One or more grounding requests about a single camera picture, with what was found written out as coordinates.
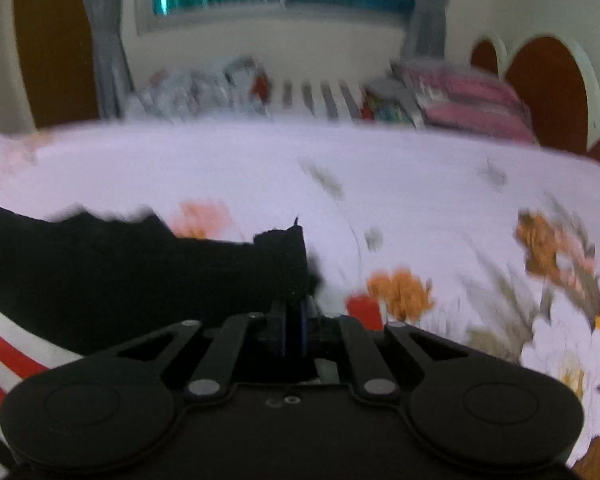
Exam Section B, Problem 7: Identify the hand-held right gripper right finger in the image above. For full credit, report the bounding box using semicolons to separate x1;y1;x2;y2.
300;301;476;402

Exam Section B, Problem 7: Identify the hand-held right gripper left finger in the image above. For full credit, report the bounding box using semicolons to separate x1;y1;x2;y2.
86;300;288;402

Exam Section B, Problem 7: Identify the striped knit sweater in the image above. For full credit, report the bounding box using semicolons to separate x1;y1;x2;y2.
0;202;386;480

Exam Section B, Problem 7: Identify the pile of grey clothes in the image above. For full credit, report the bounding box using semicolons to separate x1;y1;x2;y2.
130;55;276;121

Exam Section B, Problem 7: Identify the pink floral bed sheet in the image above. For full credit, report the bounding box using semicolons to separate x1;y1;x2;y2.
0;120;600;480

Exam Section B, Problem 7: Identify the grey white striped mat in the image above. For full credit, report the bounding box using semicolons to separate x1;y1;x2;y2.
270;77;371;121

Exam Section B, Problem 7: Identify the stack of folded pink blankets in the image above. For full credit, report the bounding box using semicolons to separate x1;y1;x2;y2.
360;57;540;146

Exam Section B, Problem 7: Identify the grey curtain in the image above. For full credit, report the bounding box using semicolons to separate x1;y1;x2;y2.
400;0;463;61
77;0;136;121

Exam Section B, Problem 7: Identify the scalloped red white headboard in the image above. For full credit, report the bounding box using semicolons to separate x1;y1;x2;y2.
470;34;600;171

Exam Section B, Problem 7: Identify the brown wooden door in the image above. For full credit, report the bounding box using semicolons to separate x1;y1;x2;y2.
12;0;101;128

